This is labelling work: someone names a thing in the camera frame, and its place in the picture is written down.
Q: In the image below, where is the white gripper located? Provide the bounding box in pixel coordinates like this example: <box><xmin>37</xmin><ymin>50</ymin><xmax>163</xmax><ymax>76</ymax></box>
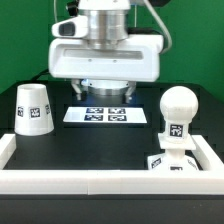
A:
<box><xmin>48</xmin><ymin>35</ymin><xmax>163</xmax><ymax>103</ymax></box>

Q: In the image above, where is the white lamp bulb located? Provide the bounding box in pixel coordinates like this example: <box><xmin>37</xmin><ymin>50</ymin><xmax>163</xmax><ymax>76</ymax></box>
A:
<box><xmin>160</xmin><ymin>86</ymin><xmax>198</xmax><ymax>144</ymax></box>

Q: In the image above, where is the white lamp shade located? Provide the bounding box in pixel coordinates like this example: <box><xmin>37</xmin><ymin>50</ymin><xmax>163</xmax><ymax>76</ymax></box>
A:
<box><xmin>14</xmin><ymin>84</ymin><xmax>54</xmax><ymax>136</ymax></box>

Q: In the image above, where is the white lamp base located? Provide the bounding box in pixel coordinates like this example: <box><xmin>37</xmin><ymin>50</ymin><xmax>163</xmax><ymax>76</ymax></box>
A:
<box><xmin>146</xmin><ymin>133</ymin><xmax>200</xmax><ymax>172</ymax></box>

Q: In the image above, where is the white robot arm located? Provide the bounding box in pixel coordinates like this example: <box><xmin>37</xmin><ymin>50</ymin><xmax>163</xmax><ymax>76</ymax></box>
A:
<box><xmin>48</xmin><ymin>0</ymin><xmax>172</xmax><ymax>101</ymax></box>

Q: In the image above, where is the white marker tag plate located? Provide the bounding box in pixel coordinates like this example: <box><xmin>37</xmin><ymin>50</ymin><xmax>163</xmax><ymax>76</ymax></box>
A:
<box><xmin>63</xmin><ymin>107</ymin><xmax>147</xmax><ymax>124</ymax></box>

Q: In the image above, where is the black cable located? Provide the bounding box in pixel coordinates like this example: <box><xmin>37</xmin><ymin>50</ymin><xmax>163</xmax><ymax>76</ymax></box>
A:
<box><xmin>29</xmin><ymin>68</ymin><xmax>51</xmax><ymax>84</ymax></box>

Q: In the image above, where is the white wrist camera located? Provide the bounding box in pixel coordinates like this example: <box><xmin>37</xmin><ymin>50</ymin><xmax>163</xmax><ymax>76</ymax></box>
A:
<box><xmin>51</xmin><ymin>16</ymin><xmax>88</xmax><ymax>38</ymax></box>

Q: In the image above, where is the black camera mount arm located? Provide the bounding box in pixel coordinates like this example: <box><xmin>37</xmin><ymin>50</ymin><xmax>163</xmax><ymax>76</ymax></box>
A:
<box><xmin>66</xmin><ymin>0</ymin><xmax>79</xmax><ymax>16</ymax></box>

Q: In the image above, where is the white hanging cable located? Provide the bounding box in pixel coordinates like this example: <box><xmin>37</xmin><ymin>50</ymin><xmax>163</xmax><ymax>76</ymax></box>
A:
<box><xmin>53</xmin><ymin>0</ymin><xmax>58</xmax><ymax>23</ymax></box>

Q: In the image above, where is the white U-shaped frame wall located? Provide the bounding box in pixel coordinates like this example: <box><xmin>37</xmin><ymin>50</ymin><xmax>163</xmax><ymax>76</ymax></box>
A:
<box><xmin>0</xmin><ymin>134</ymin><xmax>224</xmax><ymax>195</ymax></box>

